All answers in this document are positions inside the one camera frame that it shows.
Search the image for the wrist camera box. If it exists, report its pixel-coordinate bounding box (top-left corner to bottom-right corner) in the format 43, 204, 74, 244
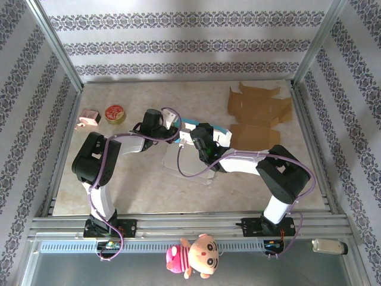
162, 108, 182, 129
178, 128, 195, 147

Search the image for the plush doll with pink toy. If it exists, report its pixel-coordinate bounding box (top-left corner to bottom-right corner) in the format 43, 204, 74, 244
165, 234, 220, 280

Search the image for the slotted grey cable duct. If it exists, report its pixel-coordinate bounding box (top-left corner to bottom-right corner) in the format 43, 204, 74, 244
38, 240, 288, 254

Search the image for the aluminium frame post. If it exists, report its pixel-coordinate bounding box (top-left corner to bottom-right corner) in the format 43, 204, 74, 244
291, 0, 348, 88
25, 0, 85, 92

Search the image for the grey metal panel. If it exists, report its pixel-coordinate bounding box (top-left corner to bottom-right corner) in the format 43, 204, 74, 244
17, 238, 367, 286

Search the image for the clear bottle with black cap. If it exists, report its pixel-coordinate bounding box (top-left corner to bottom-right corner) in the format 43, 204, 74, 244
311, 238, 349, 256

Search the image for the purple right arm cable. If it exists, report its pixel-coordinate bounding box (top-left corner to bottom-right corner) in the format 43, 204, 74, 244
177, 142, 317, 260

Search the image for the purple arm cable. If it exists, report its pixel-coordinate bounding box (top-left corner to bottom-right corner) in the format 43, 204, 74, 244
88, 106, 183, 263
177, 142, 317, 260

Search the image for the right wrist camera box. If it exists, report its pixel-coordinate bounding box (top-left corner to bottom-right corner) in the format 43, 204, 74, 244
178, 128, 195, 147

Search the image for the pink plastic toy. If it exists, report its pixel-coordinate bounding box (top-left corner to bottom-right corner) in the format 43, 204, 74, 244
76, 108, 102, 130

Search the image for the round red lid tin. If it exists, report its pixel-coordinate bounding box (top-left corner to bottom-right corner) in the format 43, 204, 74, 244
104, 104, 127, 125

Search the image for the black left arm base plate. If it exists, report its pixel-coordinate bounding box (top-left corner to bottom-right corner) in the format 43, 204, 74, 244
83, 219, 138, 239

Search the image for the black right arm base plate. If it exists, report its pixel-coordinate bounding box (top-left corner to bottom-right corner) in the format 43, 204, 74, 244
242, 217, 296, 238

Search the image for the aluminium frame rail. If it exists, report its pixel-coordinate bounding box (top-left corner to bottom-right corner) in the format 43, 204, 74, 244
29, 212, 355, 239

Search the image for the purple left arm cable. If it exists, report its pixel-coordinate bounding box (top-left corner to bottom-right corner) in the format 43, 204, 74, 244
88, 106, 183, 263

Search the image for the aluminium side rail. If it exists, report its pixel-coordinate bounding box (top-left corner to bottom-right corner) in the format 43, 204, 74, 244
41, 89, 83, 217
290, 83, 340, 216

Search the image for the brown cardboard box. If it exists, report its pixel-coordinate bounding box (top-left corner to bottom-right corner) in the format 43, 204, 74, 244
227, 80, 295, 150

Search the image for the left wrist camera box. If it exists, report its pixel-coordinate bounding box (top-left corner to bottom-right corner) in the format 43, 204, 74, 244
162, 108, 182, 129

